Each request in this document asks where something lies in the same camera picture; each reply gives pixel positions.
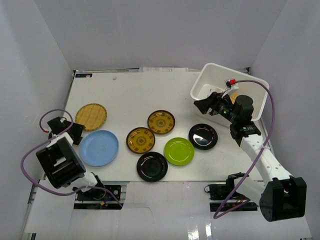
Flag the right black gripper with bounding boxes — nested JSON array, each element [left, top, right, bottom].
[[194, 91, 238, 124]]

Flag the round bamboo plate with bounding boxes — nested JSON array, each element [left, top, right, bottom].
[[75, 103, 108, 132]]

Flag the blue plastic plate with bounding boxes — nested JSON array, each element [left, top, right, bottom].
[[79, 130, 119, 167]]

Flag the black plate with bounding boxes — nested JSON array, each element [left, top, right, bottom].
[[136, 151, 168, 183], [188, 123, 218, 150]]

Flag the yellow patterned plate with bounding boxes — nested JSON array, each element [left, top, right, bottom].
[[147, 110, 176, 135], [125, 127, 156, 154]]

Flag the green plastic plate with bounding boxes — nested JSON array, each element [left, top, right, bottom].
[[164, 137, 195, 167]]

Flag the black plate front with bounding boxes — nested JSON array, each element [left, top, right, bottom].
[[136, 151, 168, 183]]

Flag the rectangular bamboo tray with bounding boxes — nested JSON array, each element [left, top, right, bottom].
[[230, 92, 239, 101]]

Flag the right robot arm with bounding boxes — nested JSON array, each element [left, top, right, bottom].
[[193, 92, 307, 222]]

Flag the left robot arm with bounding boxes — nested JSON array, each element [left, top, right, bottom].
[[36, 116, 106, 200]]

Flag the white plastic bin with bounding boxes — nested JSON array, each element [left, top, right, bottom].
[[190, 63, 269, 123]]

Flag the black label sticker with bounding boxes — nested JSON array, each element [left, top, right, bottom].
[[74, 73, 93, 78]]

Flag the papers at table back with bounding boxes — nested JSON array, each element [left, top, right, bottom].
[[139, 67, 189, 73]]

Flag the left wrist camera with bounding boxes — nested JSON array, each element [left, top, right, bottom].
[[42, 128, 52, 134]]

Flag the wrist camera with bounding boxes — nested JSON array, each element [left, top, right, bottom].
[[223, 78, 239, 96], [42, 128, 52, 134]]

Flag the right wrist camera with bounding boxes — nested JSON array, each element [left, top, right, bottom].
[[223, 78, 239, 96]]

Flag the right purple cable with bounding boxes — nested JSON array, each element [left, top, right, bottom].
[[212, 79, 276, 220]]

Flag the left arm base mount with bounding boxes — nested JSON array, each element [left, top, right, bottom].
[[73, 184, 123, 210]]

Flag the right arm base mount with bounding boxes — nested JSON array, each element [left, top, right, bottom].
[[203, 183, 258, 213]]

